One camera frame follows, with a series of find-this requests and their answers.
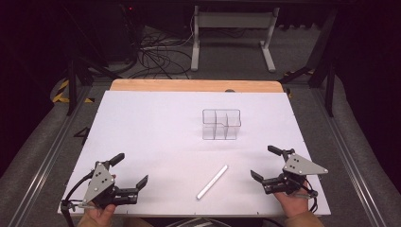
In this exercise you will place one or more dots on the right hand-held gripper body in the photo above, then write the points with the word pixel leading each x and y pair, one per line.
pixel 298 171

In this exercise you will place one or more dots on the white metal stand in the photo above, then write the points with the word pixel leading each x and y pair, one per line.
pixel 233 34

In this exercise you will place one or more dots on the person's left hand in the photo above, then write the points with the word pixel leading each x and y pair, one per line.
pixel 101 213

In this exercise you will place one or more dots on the white stick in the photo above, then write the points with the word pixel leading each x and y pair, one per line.
pixel 212 182

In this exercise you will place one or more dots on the white table mat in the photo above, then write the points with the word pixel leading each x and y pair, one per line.
pixel 176 132

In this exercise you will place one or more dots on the clear acrylic divided organizer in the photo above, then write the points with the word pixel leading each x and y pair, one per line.
pixel 221 124

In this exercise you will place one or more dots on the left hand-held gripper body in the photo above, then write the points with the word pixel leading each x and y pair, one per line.
pixel 100 183

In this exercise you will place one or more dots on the person's right hand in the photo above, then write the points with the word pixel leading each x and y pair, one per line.
pixel 292 204

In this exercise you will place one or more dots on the yellow black hazard tape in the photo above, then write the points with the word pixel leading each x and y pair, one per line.
pixel 63 93

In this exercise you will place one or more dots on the aluminium floor rail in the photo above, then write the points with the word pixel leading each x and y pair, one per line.
pixel 47 157
pixel 350 157

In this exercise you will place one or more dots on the dark computer case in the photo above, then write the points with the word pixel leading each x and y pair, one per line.
pixel 124 30

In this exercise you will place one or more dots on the black metal stand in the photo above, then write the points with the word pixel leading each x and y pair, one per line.
pixel 326 66
pixel 75 78

